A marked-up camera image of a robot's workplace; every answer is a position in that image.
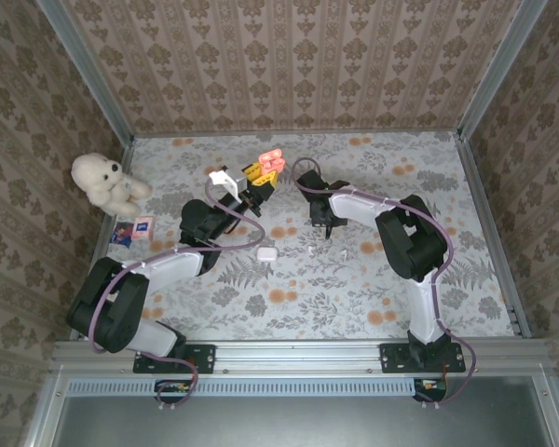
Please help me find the orange earbud charging case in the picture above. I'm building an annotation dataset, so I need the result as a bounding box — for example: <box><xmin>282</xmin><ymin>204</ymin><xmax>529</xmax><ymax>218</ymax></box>
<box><xmin>258</xmin><ymin>148</ymin><xmax>287</xmax><ymax>173</ymax></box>

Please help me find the pink tissue pack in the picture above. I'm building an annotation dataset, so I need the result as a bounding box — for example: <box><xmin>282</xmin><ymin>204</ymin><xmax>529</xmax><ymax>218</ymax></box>
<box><xmin>130</xmin><ymin>216</ymin><xmax>155</xmax><ymax>242</ymax></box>

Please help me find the blue printed card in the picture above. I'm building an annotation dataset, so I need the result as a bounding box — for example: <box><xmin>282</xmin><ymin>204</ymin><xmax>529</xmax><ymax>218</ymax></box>
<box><xmin>110</xmin><ymin>222</ymin><xmax>134</xmax><ymax>247</ymax></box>

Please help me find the white teddy bear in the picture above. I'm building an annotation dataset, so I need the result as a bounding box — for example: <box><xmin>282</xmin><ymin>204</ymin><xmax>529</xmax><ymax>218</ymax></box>
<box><xmin>71</xmin><ymin>152</ymin><xmax>153</xmax><ymax>218</ymax></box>

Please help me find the small circuit board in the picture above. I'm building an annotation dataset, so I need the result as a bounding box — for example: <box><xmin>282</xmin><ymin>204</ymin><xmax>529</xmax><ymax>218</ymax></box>
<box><xmin>413</xmin><ymin>377</ymin><xmax>449</xmax><ymax>403</ymax></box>
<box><xmin>154</xmin><ymin>379</ymin><xmax>193</xmax><ymax>404</ymax></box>

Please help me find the grey metal panel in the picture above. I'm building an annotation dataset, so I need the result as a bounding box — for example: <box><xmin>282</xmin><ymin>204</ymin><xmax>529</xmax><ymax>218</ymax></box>
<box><xmin>50</xmin><ymin>377</ymin><xmax>558</xmax><ymax>447</ymax></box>

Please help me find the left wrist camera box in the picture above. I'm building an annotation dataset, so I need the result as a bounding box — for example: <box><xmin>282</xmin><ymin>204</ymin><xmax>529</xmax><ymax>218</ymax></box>
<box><xmin>208</xmin><ymin>169</ymin><xmax>249</xmax><ymax>197</ymax></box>

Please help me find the aluminium table end rail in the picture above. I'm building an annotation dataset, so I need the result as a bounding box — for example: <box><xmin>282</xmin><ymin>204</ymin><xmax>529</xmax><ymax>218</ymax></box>
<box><xmin>132</xmin><ymin>129</ymin><xmax>462</xmax><ymax>140</ymax></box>

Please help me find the aluminium table side rail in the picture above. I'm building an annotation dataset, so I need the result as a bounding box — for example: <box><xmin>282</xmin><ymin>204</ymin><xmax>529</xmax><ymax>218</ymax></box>
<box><xmin>68</xmin><ymin>139</ymin><xmax>137</xmax><ymax>342</ymax></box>
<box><xmin>455</xmin><ymin>132</ymin><xmax>533</xmax><ymax>340</ymax></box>

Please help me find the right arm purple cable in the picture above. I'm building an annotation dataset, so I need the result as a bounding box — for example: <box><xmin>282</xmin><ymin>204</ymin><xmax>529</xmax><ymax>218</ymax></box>
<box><xmin>292</xmin><ymin>156</ymin><xmax>479</xmax><ymax>411</ymax></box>

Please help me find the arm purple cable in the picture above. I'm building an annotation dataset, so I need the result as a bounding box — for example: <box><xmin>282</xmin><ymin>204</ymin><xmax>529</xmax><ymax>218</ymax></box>
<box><xmin>292</xmin><ymin>156</ymin><xmax>479</xmax><ymax>411</ymax></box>
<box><xmin>87</xmin><ymin>176</ymin><xmax>267</xmax><ymax>413</ymax></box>

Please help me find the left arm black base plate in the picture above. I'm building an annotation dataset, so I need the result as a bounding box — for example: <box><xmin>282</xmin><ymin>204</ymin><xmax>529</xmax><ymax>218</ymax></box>
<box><xmin>133</xmin><ymin>343</ymin><xmax>216</xmax><ymax>375</ymax></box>

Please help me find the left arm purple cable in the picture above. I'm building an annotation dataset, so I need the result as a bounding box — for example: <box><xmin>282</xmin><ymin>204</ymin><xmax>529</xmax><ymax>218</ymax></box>
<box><xmin>87</xmin><ymin>176</ymin><xmax>267</xmax><ymax>413</ymax></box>

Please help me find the aluminium mounting rail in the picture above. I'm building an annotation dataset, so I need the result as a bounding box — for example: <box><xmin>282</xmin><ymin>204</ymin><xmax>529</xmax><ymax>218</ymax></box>
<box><xmin>49</xmin><ymin>338</ymin><xmax>554</xmax><ymax>374</ymax></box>

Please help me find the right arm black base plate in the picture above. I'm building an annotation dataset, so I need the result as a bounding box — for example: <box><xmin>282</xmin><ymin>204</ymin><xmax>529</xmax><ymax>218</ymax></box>
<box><xmin>380</xmin><ymin>343</ymin><xmax>467</xmax><ymax>375</ymax></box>

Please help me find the grey slotted cable duct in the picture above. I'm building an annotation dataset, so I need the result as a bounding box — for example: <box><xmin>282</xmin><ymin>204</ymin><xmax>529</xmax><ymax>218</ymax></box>
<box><xmin>67</xmin><ymin>379</ymin><xmax>418</xmax><ymax>396</ymax></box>

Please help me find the aluminium frame post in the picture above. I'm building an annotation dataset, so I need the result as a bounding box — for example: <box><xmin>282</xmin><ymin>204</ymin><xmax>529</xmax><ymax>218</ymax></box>
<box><xmin>35</xmin><ymin>0</ymin><xmax>136</xmax><ymax>146</ymax></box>
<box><xmin>456</xmin><ymin>0</ymin><xmax>550</xmax><ymax>142</ymax></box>

